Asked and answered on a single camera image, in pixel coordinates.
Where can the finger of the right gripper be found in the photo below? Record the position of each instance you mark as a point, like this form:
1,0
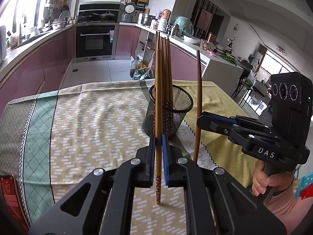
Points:
240,120
227,129

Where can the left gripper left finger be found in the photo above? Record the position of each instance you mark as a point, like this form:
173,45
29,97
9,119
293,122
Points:
102,202

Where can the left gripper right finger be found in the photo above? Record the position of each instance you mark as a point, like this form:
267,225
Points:
215,202

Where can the wooden chopstick red end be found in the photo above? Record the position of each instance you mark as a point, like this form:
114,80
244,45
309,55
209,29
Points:
170,128

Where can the pink sleeve forearm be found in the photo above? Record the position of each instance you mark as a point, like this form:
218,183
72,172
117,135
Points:
289,209

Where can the right hand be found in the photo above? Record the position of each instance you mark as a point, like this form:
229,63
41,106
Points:
261,181

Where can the black mesh utensil holder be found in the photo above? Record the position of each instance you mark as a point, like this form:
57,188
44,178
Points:
182,104

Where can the patterned tablecloth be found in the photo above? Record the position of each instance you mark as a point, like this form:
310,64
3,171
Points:
51,141

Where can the red smartphone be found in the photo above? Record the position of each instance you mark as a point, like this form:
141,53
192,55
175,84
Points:
13,202

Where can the teal covered appliance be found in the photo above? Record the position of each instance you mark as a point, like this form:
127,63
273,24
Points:
185,27

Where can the pink thermos jug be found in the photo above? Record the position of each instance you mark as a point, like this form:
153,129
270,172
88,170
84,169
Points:
163,20

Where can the stainless steel pot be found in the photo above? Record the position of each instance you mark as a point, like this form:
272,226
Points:
146,19

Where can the black built-in oven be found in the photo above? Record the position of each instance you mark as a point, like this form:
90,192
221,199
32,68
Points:
95,39

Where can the black wok with lid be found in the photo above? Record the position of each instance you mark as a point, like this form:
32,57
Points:
107,16

